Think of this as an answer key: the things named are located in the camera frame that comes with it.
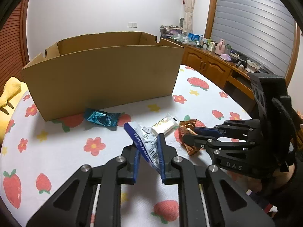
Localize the brown gold snack packet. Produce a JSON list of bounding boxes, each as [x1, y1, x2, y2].
[[179, 119, 201, 156]]

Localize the blue white snack packet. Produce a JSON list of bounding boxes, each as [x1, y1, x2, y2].
[[123, 121, 160, 173]]

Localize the person's right hand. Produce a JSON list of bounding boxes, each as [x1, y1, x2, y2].
[[247, 164, 295, 192]]

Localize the white small snack bar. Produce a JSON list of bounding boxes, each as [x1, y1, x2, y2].
[[151, 113, 178, 136]]

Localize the wooden sideboard cabinet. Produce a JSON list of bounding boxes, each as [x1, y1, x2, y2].
[[163, 37, 268, 100]]

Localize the purple small box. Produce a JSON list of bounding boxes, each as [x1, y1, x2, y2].
[[220, 54, 231, 61]]

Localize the pink kettle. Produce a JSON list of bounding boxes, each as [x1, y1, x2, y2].
[[215, 39, 226, 55]]

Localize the teal foil candy packet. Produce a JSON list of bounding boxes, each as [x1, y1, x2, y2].
[[83, 108, 121, 131]]

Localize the grey window blind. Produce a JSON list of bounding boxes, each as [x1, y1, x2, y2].
[[211, 0, 295, 76]]

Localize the brown cardboard box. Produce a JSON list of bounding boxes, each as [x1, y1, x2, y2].
[[22, 32, 184, 121]]

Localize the yellow plush toy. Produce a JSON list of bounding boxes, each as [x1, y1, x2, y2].
[[0, 77, 28, 144]]

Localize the beige curtain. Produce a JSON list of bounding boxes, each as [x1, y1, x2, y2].
[[183, 0, 195, 34]]

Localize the wooden slatted wardrobe door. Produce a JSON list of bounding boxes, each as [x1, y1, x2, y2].
[[0, 0, 29, 92]]

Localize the white wall switch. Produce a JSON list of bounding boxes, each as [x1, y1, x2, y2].
[[127, 22, 138, 28]]

